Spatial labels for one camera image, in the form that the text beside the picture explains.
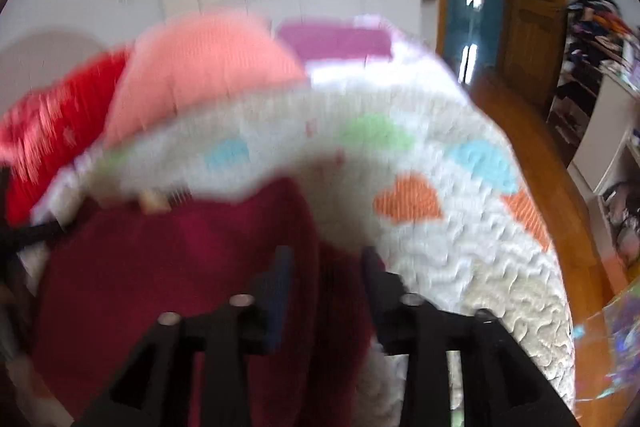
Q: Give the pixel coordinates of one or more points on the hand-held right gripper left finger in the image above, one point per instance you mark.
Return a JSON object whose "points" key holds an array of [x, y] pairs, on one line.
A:
{"points": [[280, 292]]}

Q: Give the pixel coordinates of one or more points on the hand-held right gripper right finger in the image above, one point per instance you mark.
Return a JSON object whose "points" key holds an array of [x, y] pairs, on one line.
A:
{"points": [[372, 287]]}

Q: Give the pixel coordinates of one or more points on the purple cloth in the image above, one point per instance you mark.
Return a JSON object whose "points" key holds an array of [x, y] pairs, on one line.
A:
{"points": [[335, 39]]}

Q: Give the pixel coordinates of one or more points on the white cabinet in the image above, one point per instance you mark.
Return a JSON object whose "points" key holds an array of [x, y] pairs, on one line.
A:
{"points": [[610, 137]]}

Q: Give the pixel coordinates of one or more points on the white headboard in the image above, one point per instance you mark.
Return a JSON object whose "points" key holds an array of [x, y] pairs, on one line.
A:
{"points": [[50, 57]]}

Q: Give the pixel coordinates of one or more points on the cluttered shelf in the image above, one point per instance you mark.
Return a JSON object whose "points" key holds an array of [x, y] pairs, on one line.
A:
{"points": [[595, 37]]}

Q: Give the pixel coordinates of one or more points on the pink ribbed pillow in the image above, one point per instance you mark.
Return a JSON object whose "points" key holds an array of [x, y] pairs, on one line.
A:
{"points": [[200, 67]]}

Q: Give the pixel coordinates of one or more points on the wooden door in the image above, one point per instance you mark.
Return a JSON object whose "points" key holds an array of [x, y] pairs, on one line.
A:
{"points": [[535, 7]]}

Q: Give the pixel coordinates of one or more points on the heart print quilt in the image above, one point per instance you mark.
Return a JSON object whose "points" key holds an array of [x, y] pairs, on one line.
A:
{"points": [[450, 247]]}

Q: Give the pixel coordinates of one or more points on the red embroidered pillow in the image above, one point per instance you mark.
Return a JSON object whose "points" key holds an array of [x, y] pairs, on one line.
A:
{"points": [[45, 132]]}

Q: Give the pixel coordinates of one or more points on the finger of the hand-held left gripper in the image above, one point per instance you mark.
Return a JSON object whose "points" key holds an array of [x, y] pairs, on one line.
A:
{"points": [[35, 233]]}

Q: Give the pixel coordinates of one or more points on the iridescent plastic sheet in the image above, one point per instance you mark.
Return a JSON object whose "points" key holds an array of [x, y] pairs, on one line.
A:
{"points": [[615, 337]]}

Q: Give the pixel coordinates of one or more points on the dark red fleece pants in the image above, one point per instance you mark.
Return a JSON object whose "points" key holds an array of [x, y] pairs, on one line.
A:
{"points": [[175, 282]]}

